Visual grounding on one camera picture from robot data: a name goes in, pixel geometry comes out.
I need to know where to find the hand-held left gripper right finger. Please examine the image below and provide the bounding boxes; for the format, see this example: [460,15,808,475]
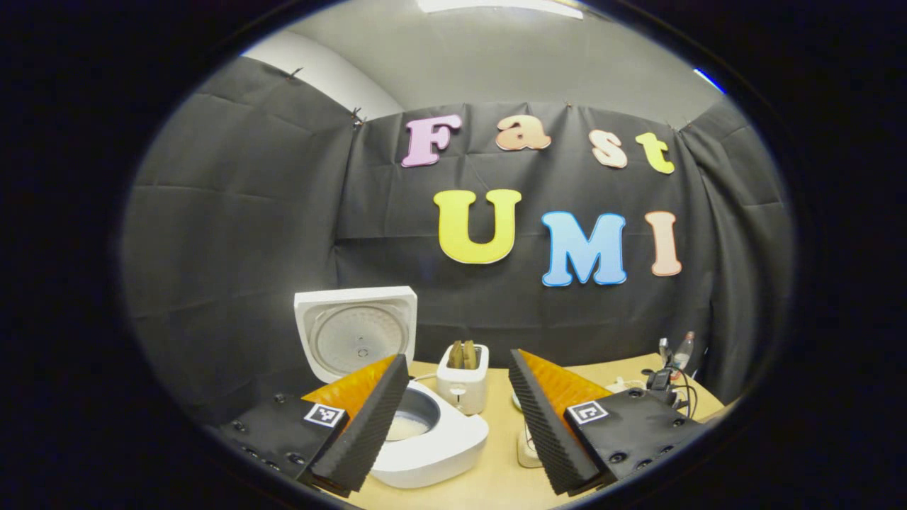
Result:
[508,348,706,497]

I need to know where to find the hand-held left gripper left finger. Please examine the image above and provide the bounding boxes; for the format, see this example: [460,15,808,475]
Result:
[213,354,411,497]

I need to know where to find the white rice cooker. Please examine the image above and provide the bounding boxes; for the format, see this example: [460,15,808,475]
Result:
[294,285,490,489]

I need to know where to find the white toaster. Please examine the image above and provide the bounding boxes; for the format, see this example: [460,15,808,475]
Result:
[436,343,490,416]

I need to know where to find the brown toast slices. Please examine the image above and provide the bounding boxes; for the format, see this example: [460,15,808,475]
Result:
[447,340,478,370]

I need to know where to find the black backdrop cloth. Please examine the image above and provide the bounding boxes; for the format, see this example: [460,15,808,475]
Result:
[120,57,791,427]

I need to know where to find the long ceiling light panel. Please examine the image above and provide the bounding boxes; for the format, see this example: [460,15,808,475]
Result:
[418,0,586,19]

